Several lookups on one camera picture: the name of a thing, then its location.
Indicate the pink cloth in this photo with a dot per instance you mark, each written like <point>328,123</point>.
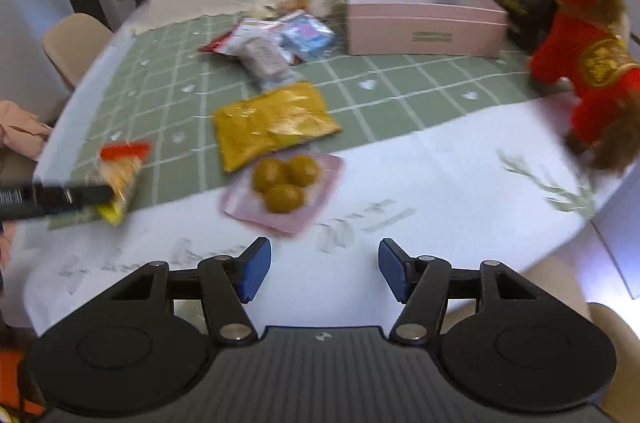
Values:
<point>20,130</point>

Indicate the red plush toy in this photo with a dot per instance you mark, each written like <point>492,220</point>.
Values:
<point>585,53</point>

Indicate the orange and red snack packet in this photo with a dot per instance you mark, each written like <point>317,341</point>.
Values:
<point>122,170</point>

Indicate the white and red snack packet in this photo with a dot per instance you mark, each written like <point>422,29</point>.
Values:
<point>250,30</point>

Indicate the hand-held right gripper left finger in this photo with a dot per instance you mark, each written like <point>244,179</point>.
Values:
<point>256,270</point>

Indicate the clear packets of pastries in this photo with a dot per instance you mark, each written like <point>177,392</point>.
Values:
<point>305,5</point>

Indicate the pink cardboard box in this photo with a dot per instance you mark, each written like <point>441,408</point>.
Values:
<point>425,30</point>

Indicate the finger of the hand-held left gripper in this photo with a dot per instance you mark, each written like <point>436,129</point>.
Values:
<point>60,198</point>

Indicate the blue cartoon snack packet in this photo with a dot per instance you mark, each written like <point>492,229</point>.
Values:
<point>310,38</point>

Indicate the grey snack packet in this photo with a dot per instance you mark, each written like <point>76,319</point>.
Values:
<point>265,60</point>

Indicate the green checked tablecloth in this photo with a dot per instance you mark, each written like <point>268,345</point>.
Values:
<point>400,88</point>

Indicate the yellow snack packet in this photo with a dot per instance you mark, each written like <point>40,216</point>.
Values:
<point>272,125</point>

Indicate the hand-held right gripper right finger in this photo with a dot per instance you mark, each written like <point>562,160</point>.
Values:
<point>392,270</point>

